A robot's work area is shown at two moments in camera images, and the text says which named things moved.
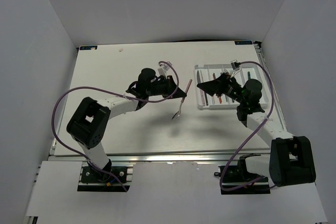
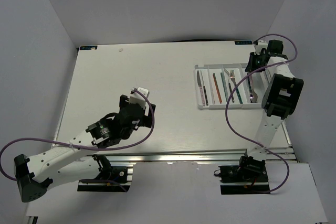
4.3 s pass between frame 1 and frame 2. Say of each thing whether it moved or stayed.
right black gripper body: moved
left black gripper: moved
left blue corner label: stayed
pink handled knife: stayed
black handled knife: stayed
